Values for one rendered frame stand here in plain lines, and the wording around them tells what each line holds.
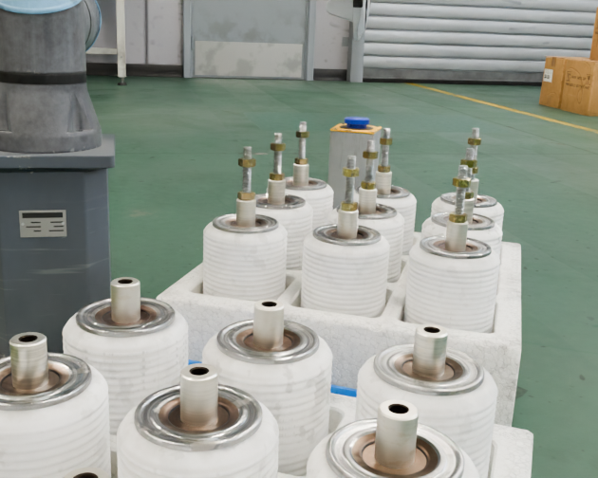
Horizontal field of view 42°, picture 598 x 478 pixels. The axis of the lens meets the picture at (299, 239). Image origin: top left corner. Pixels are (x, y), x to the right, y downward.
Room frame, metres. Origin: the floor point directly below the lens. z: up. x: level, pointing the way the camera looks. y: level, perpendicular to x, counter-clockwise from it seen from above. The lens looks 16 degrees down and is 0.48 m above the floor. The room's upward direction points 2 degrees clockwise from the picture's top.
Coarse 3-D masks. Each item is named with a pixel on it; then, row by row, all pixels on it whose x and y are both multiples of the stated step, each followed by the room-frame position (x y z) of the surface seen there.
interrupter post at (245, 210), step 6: (240, 204) 0.84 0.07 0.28; (246, 204) 0.84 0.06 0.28; (252, 204) 0.84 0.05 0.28; (240, 210) 0.84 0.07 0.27; (246, 210) 0.84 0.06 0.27; (252, 210) 0.84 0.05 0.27; (240, 216) 0.84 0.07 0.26; (246, 216) 0.84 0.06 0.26; (252, 216) 0.84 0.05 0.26; (240, 222) 0.84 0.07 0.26; (246, 222) 0.84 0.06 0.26; (252, 222) 0.84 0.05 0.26
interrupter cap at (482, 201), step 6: (444, 198) 1.01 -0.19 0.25; (450, 198) 1.01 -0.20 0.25; (480, 198) 1.03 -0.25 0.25; (486, 198) 1.02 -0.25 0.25; (492, 198) 1.02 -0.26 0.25; (450, 204) 0.99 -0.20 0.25; (474, 204) 0.98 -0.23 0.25; (480, 204) 0.98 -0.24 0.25; (486, 204) 0.98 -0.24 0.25; (492, 204) 0.99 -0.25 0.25
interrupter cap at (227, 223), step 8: (224, 216) 0.87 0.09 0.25; (232, 216) 0.87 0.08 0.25; (256, 216) 0.87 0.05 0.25; (264, 216) 0.87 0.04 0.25; (216, 224) 0.83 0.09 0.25; (224, 224) 0.83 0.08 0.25; (232, 224) 0.85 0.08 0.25; (256, 224) 0.85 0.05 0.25; (264, 224) 0.84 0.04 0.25; (272, 224) 0.84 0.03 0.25; (240, 232) 0.81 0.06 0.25; (248, 232) 0.81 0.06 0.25; (256, 232) 0.81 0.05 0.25
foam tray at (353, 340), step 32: (512, 256) 1.00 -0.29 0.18; (192, 288) 0.83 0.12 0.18; (288, 288) 0.83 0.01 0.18; (512, 288) 0.87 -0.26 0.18; (192, 320) 0.78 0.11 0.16; (224, 320) 0.77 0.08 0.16; (288, 320) 0.75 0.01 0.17; (320, 320) 0.75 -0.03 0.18; (352, 320) 0.75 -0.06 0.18; (384, 320) 0.75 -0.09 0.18; (512, 320) 0.77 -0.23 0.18; (192, 352) 0.78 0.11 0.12; (352, 352) 0.74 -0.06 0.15; (480, 352) 0.70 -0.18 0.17; (512, 352) 0.70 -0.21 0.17; (352, 384) 0.74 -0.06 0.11; (512, 384) 0.69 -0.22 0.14; (512, 416) 0.70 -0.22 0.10
